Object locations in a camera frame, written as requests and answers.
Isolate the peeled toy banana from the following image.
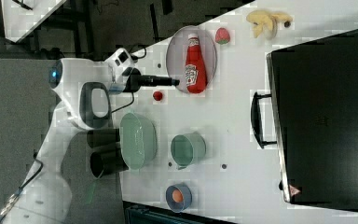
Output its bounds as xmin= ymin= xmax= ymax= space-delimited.
xmin=246 ymin=10 xmax=293 ymax=40

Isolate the orange ball in bowl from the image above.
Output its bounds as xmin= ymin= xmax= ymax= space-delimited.
xmin=172 ymin=189 xmax=184 ymax=203

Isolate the green oval colander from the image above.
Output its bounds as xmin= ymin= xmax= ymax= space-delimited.
xmin=119 ymin=113 xmax=158 ymax=171

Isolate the toy strawberry near plate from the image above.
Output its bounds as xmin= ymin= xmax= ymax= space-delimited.
xmin=214 ymin=27 xmax=230 ymax=45

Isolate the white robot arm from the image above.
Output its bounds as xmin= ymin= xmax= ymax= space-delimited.
xmin=0 ymin=48 xmax=180 ymax=224

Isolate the black toaster oven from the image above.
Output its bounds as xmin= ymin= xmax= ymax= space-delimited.
xmin=266 ymin=29 xmax=358 ymax=212

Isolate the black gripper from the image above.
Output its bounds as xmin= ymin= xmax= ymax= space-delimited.
xmin=123 ymin=67 xmax=180 ymax=92

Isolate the blue bowl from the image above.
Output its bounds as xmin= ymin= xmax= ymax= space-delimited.
xmin=165 ymin=183 xmax=192 ymax=213

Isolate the red ketchup bottle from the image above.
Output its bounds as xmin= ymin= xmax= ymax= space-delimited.
xmin=185 ymin=33 xmax=207 ymax=94

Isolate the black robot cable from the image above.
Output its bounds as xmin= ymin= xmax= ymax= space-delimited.
xmin=0 ymin=46 xmax=147 ymax=223

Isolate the green mug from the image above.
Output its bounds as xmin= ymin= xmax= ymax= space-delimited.
xmin=171 ymin=133 xmax=206 ymax=170

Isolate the grey round plate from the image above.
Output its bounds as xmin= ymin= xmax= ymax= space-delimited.
xmin=166 ymin=26 xmax=217 ymax=94

